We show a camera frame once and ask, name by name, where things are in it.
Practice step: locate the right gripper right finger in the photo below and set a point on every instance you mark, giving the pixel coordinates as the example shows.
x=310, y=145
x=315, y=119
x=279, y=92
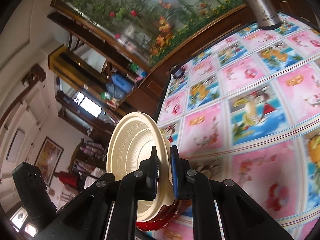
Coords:
x=221, y=210

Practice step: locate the stainless steel thermos jug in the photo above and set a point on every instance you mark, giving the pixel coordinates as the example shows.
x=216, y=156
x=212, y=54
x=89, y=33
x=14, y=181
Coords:
x=265, y=14

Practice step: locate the small beige plastic bowl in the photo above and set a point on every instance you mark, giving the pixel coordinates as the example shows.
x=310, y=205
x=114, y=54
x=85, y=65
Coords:
x=130, y=144

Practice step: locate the colourful patterned tablecloth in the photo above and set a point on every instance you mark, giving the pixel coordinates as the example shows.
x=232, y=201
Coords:
x=247, y=109

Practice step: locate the large red glass plate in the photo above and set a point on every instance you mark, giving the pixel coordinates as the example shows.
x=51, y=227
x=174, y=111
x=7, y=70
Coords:
x=165, y=215

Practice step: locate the floral glass partition panel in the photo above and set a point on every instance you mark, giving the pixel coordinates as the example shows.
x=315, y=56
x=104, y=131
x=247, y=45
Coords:
x=149, y=29

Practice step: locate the small black jar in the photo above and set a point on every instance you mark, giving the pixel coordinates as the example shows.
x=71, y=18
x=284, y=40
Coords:
x=177, y=71

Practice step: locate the blue thermos flask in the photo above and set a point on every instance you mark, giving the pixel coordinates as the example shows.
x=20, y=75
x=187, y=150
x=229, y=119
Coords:
x=122, y=82

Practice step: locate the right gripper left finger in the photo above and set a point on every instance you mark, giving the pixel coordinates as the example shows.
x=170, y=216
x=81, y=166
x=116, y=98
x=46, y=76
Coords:
x=108, y=208

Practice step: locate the framed wall picture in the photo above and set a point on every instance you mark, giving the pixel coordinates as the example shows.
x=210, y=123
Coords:
x=48, y=158

